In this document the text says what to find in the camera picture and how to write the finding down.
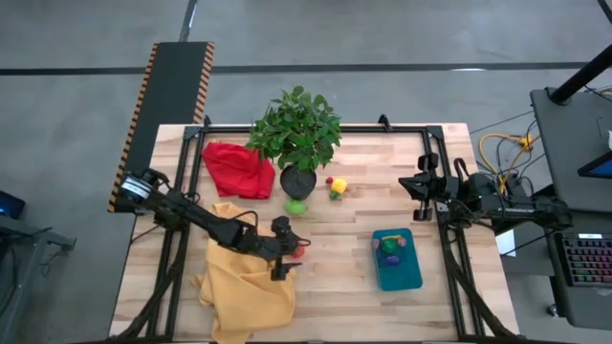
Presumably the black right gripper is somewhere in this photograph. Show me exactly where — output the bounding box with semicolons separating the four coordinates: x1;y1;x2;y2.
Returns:
399;152;463;222

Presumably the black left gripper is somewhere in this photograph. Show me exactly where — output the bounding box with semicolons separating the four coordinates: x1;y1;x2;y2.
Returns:
257;215;313;282

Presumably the light green toy pear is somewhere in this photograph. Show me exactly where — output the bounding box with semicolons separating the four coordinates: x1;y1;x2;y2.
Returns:
283;199;309;216

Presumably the yellow toy pineapple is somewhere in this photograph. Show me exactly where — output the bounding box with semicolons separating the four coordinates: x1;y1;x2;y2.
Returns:
328;177;349;201

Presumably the blue plastic tupperware container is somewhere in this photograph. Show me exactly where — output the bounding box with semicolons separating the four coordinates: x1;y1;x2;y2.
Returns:
371;226;425;292

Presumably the yellow waffle cloth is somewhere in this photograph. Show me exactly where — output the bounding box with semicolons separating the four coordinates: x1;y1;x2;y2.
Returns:
190;201;297;344

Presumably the red cloth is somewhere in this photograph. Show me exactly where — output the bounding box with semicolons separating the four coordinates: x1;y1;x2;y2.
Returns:
200;141;277;201

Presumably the white paper sheet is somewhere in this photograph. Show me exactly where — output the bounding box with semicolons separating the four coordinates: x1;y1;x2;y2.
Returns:
494;228;517;258

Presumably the green potted plant black pot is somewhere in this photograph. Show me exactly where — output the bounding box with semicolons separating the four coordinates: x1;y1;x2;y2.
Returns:
245;84;343;202

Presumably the grey desk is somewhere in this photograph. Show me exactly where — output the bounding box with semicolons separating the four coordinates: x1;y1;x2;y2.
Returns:
529;87;612;214

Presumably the laptop with blue screen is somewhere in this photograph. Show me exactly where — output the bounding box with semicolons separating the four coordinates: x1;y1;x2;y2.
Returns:
577;150;612;180

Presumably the backlit keyboard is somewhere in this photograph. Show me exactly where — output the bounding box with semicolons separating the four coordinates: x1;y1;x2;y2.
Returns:
561;232;612;288

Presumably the black pole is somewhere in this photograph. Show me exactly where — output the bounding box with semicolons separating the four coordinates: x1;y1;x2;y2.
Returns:
548;42;612;105

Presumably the dark keyboard desk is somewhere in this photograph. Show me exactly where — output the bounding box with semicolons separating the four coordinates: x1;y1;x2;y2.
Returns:
547;222;612;332

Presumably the black hazard-striped floor mat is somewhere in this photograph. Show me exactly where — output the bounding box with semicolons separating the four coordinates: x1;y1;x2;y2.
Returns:
107;41;216;214

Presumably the dark device blue screen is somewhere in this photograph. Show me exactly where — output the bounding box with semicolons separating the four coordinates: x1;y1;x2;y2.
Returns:
0;189;27;220

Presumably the yellow cable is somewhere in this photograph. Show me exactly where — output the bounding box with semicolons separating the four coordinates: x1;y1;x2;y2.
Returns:
478;132;536;192

